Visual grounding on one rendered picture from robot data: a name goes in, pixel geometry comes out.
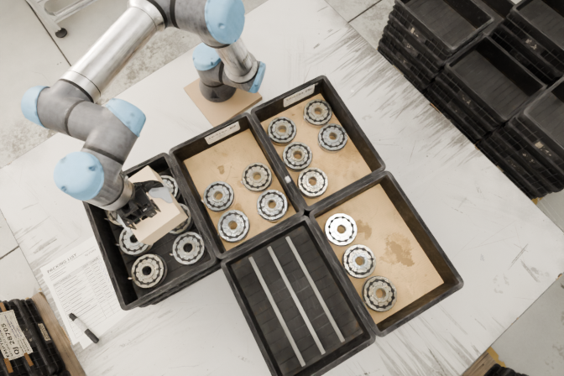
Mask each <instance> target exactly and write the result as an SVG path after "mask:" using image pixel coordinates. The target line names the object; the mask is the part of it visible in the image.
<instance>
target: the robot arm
mask: <svg viewBox="0 0 564 376"><path fill-rule="evenodd" d="M244 14H245V8H244V5H243V1H242V0H128V3H127V10H126V11H125V12H124V13H123V14H122V15H121V16H120V17H119V18H118V19H117V21H116V22H115V23H114V24H113V25H112V26H111V27H110V28H109V29H108V30H107V31H106V32H105V33H104V34H103V35H102V36H101V37H100V38H99V39H98V40H97V41H96V42H95V43H94V44H93V45H92V46H91V47H90V48H89V49H88V50H87V51H86V52H85V53H84V54H83V55H82V56H81V57H80V58H79V59H78V60H77V62H76V63H75V64H74V65H73V66H72V67H71V68H70V69H69V70H68V71H67V72H66V73H65V74H64V75H63V76H62V77H61V78H60V79H59V80H58V81H57V82H56V83H55V84H54V85H53V86H52V87H49V86H34V87H31V88H29V89H28V90H27V91H26V92H25V93H24V94H23V97H22V100H21V110H22V113H23V115H24V117H25V118H27V119H28V120H29V121H30V122H33V123H35V124H37V125H39V126H41V127H43V128H46V129H51V130H54V131H56V132H58V133H63V134H65V135H67V136H70V137H72V138H76V139H79V140H80V141H83V142H85V143H84V145H83V147H82V148H81V151H80V152H79V151H78V152H72V153H69V154H67V155H66V156H65V157H64V158H62V159H60V160H59V161H58V163H57V164H56V166H55V169H54V174H53V176H54V182H55V184H56V186H57V187H58V188H59V189H60V190H61V191H63V192H64V193H66V194H67V195H69V196H71V197H73V198H75V199H77V200H80V201H85V202H88V203H91V204H92V205H95V206H98V207H100V208H102V209H105V210H109V211H110V213H111V214H112V215H113V216H114V217H115V219H116V220H117V221H118V222H119V223H120V224H122V225H123V226H124V228H125V229H126V230H127V232H131V230H130V228H132V229H134V230H137V228H136V227H135V226H134V224H135V225H137V224H138V223H140V222H141V220H144V219H146V218H148V217H150V218H152V217H153V216H155V215H156V214H157V212H156V211H158V212H161V210H160V209H159V207H158V206H157V204H155V202H154V200H153V199H151V200H150V199H149V196H147V194H146V193H148V194H149V195H150V196H151V197H153V198H161V199H162V200H164V201H165V202H167V203H172V201H173V200H172V198H171V195H170V191H172V189H171V188H170V187H169V186H168V185H166V184H164V183H161V182H160V181H157V180H146V181H140V182H133V183H132V182H131V181H130V180H128V176H127V175H124V173H123V170H122V167H123V165H124V163H125V161H126V159H127V158H128V156H129V154H130V152H131V150H132V148H133V146H134V145H135V143H136V141H137V139H138V138H139V137H140V133H141V131H142V129H143V127H144V124H145V122H146V116H145V114H144V113H143V111H142V110H140V109H139V108H138V107H136V106H134V105H133V104H132V103H130V102H127V101H124V100H123V99H119V98H112V99H111V100H110V101H109V102H108V104H106V105H105V107H103V106H100V105H97V104H95V103H96V102H97V100H98V99H99V98H100V97H101V96H102V94H103V93H104V92H105V91H106V90H107V89H108V87H109V86H110V85H111V84H112V83H113V82H114V81H115V80H116V79H117V78H118V76H119V75H120V74H121V73H122V72H123V70H124V69H125V68H126V67H127V66H128V64H129V63H130V62H131V61H132V60H133V58H134V57H135V56H136V55H137V54H138V53H139V51H140V50H141V49H142V48H143V47H144V46H145V45H146V44H147V43H148V42H149V40H150V39H151V38H152V37H153V36H154V35H155V34H161V33H162V32H163V31H164V30H165V29H167V28H171V27H172V28H177V29H181V30H184V31H187V32H190V33H193V34H196V35H198V36H199V38H200V39H201V41H202V42H203V43H201V44H199V45H197V46H196V48H195V49H194V51H193V54H192V59H193V64H194V67H195V68H196V71H197V73H198V76H199V77H200V82H199V88H200V91H201V94H202V95H203V96H204V97H205V98H206V99H207V100H208V101H210V102H225V101H226V100H228V99H229V98H231V97H232V96H233V94H234V93H235V91H236V89H237V88H238V89H241V90H244V91H247V92H252V93H256V92H258V90H259V88H260V86H261V84H262V81H263V78H264V73H265V70H266V64H265V63H264V62H262V61H258V60H256V58H255V57H254V55H253V54H252V53H250V52H249V51H247V49H246V47H245V45H244V42H243V40H242V38H241V34H242V32H243V28H244V24H245V16H244ZM140 218H141V220H140ZM129 225H132V226H129Z"/></svg>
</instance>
